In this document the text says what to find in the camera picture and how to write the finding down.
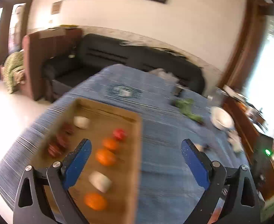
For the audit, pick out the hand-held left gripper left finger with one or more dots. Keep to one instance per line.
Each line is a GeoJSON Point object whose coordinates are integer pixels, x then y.
{"type": "Point", "coordinates": [77, 163]}

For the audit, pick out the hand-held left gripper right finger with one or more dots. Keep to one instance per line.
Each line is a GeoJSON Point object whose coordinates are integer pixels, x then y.
{"type": "Point", "coordinates": [195, 165]}

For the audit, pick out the medium orange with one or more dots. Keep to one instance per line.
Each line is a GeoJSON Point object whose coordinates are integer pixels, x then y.
{"type": "Point", "coordinates": [105, 156]}

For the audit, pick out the white cube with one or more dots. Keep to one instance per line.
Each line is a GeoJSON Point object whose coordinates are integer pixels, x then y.
{"type": "Point", "coordinates": [100, 181]}

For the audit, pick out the small orange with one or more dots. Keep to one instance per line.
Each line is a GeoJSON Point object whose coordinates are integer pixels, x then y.
{"type": "Point", "coordinates": [110, 144]}

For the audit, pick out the white object tray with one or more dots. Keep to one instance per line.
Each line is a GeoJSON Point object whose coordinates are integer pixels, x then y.
{"type": "Point", "coordinates": [81, 122]}

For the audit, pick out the large orange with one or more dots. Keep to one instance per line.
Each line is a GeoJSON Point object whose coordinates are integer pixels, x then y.
{"type": "Point", "coordinates": [95, 201]}

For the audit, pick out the red tomato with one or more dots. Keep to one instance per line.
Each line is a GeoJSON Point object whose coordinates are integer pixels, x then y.
{"type": "Point", "coordinates": [119, 134]}

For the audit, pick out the wooden tray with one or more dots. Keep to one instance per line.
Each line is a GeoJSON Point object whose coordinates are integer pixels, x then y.
{"type": "Point", "coordinates": [118, 126]}

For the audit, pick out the white work gloves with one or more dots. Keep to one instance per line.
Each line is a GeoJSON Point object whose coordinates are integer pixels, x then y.
{"type": "Point", "coordinates": [235, 142]}

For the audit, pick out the blue plaid tablecloth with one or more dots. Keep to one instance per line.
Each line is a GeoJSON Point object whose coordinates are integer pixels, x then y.
{"type": "Point", "coordinates": [165, 144]}

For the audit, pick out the white bowl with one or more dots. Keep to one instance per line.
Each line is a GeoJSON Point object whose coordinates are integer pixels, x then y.
{"type": "Point", "coordinates": [221, 120]}

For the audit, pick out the wooden sideboard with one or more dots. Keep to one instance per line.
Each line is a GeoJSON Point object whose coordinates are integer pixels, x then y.
{"type": "Point", "coordinates": [242, 112]}

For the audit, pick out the green beans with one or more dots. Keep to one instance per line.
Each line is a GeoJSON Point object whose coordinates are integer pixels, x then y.
{"type": "Point", "coordinates": [186, 106]}

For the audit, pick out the white crumpled cloth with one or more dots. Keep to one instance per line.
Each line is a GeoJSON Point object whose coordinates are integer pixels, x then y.
{"type": "Point", "coordinates": [165, 73]}

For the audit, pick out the brown wooden cabinet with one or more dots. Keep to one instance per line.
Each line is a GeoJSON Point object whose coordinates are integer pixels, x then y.
{"type": "Point", "coordinates": [43, 58]}

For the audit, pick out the green patterned blanket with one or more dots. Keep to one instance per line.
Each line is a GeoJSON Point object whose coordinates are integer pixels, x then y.
{"type": "Point", "coordinates": [12, 72]}

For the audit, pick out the black sofa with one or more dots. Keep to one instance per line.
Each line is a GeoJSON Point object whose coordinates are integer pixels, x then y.
{"type": "Point", "coordinates": [127, 58]}

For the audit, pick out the small wall plaque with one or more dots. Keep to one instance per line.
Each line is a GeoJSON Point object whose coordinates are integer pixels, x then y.
{"type": "Point", "coordinates": [56, 7]}

